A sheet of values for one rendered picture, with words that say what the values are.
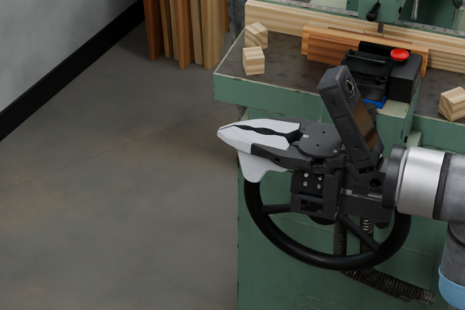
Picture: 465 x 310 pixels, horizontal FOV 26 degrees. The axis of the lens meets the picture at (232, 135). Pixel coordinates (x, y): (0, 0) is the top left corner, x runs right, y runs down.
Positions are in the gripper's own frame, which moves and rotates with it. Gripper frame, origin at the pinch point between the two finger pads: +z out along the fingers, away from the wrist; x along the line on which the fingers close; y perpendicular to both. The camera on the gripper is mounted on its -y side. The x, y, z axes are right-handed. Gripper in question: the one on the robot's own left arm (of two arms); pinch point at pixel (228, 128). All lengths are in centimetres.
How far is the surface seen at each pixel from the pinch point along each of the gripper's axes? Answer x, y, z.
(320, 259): 44, 49, -4
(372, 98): 50, 20, -9
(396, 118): 49, 22, -13
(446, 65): 74, 23, -18
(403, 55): 56, 14, -12
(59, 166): 135, 106, 94
